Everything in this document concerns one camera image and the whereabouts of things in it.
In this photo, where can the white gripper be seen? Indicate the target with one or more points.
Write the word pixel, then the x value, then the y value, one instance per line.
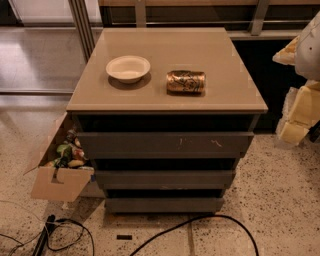
pixel 310 55

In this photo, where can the grey top drawer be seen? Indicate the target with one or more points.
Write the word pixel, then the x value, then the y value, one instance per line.
pixel 164 145

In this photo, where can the grey drawer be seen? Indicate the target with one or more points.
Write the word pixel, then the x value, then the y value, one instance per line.
pixel 163 205
pixel 164 180
pixel 164 145

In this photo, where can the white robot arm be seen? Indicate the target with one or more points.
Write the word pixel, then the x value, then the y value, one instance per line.
pixel 307 65

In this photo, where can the grey drawer cabinet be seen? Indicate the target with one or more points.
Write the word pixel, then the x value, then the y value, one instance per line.
pixel 230 102

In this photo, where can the grey middle drawer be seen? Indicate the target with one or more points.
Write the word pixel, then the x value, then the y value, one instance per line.
pixel 164 180

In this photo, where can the grey bottom drawer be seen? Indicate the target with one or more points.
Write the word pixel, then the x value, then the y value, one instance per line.
pixel 163 205

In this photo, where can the gold soda can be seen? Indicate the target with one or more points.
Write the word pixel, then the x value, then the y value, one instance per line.
pixel 186 81

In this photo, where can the white bowl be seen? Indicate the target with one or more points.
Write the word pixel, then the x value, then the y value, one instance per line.
pixel 128 69

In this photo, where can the black tape strip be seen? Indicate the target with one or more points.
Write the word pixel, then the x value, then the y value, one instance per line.
pixel 124 237

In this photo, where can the snack items in box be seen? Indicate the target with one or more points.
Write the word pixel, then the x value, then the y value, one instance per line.
pixel 70 153

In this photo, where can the cardboard box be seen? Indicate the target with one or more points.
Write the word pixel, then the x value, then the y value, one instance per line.
pixel 63 184

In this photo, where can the black rod on floor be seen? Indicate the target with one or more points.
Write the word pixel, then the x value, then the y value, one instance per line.
pixel 47 229

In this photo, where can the metal railing frame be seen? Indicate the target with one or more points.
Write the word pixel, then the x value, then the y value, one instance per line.
pixel 256 26

